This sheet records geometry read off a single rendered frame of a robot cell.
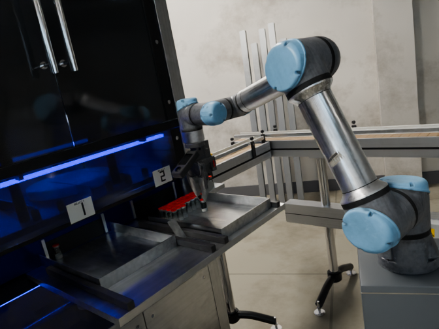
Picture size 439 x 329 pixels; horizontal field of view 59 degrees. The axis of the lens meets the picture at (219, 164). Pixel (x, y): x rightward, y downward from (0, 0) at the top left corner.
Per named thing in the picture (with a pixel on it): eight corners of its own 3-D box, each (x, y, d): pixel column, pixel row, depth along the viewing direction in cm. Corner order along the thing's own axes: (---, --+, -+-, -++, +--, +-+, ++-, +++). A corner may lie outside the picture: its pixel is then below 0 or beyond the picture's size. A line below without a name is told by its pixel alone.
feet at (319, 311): (310, 314, 210) (307, 292, 207) (347, 269, 246) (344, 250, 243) (324, 318, 205) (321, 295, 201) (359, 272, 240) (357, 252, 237)
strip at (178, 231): (170, 239, 120) (166, 222, 119) (178, 235, 122) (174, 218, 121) (202, 247, 110) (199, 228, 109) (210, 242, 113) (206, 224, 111)
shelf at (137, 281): (27, 279, 115) (25, 273, 115) (189, 197, 165) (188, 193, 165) (120, 327, 83) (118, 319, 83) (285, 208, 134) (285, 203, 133)
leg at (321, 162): (324, 282, 223) (308, 156, 206) (331, 275, 230) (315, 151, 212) (339, 286, 217) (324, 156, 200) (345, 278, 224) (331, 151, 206)
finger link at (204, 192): (219, 196, 139) (213, 172, 137) (209, 202, 135) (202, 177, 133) (213, 196, 141) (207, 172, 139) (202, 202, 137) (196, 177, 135)
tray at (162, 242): (41, 265, 118) (38, 254, 117) (112, 230, 137) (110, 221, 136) (102, 291, 96) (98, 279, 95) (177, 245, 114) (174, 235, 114)
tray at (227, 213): (149, 225, 135) (147, 216, 134) (200, 199, 154) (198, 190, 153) (223, 239, 113) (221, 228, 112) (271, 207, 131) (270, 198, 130)
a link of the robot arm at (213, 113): (233, 96, 124) (211, 98, 132) (207, 102, 117) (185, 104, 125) (237, 120, 126) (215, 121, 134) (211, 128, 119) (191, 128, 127)
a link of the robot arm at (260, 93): (348, 25, 101) (234, 92, 139) (325, 27, 94) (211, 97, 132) (364, 66, 101) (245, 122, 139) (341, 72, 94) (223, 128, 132)
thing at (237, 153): (190, 200, 167) (183, 165, 164) (166, 197, 178) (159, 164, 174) (274, 157, 217) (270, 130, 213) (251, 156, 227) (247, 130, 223)
